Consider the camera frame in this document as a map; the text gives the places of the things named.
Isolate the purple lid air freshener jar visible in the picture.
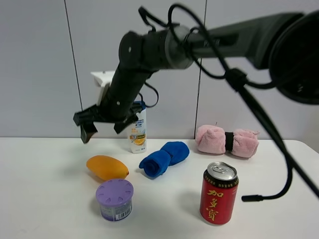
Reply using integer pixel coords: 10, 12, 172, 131
96, 179, 134, 222

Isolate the rolled blue towel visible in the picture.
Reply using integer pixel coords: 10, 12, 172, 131
139, 141, 190, 178

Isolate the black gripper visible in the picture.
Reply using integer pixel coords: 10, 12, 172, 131
73, 93, 143, 144

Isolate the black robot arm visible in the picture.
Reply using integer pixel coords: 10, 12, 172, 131
73, 7, 319, 143

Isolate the black cable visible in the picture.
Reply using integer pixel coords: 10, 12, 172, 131
138, 3, 319, 203

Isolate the white shampoo bottle blue cap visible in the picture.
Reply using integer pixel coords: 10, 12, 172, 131
127, 101, 147, 154

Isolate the orange yellow mango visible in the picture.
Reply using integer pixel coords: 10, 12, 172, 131
86, 155, 129, 181

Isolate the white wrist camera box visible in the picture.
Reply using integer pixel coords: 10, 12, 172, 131
91, 71, 115, 106

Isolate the red drink can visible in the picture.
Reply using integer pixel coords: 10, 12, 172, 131
199, 162, 239, 225

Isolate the rolled pink towel black band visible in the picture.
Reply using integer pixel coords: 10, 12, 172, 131
195, 125, 259, 158

